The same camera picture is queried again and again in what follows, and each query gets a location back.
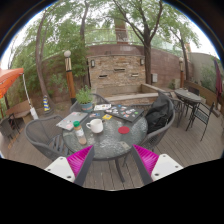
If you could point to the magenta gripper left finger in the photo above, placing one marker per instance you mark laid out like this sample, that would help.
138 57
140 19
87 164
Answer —
80 163

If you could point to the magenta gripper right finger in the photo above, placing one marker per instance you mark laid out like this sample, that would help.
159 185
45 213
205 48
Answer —
146 161

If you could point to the grey wicker chair right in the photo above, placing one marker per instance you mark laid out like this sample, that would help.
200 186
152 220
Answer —
151 140

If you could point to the grey wicker chair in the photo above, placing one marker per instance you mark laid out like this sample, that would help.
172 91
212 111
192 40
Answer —
46 137
97 99
151 140

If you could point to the clear bottle green cap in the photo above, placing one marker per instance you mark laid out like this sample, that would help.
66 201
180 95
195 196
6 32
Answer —
79 133

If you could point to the red round coaster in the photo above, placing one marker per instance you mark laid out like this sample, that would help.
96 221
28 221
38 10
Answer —
123 130

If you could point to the round glass patio table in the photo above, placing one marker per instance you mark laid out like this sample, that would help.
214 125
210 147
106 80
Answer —
109 144

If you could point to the white ceramic mug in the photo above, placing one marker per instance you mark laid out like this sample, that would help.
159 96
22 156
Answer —
96 126

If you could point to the silver laptop with stickers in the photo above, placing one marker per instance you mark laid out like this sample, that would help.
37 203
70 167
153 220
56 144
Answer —
67 122

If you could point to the grey wicker chair left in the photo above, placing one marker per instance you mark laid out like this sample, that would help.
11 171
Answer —
46 137

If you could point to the black backpack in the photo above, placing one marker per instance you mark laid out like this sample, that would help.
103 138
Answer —
159 113

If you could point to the black laptop with stickers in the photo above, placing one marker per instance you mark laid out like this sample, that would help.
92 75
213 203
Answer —
124 112

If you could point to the yellow sticky note pad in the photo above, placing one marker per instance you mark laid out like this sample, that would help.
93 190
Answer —
107 117

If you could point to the white paper booklet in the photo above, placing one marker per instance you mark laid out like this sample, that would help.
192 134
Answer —
101 107

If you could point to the blue yellow striped cone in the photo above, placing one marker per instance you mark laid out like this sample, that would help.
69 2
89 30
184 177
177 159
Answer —
46 104

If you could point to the grey wicker chair far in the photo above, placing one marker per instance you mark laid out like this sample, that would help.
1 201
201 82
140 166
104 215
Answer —
97 99

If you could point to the potted green plant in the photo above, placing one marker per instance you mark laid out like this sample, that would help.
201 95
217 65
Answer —
84 99

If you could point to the black metal chair right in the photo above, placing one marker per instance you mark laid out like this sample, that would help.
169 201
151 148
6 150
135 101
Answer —
201 112

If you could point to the round side table right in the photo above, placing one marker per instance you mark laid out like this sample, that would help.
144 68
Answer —
189 99

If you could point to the maroon closed umbrella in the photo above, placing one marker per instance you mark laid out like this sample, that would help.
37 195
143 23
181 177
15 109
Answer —
218 80

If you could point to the orange patio umbrella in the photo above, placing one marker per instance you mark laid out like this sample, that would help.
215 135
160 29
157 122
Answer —
7 78

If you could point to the wooden lamp post globe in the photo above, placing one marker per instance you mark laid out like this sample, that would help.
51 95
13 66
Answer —
69 76

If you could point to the stone fountain wall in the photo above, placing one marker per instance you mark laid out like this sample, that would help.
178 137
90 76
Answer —
116 74

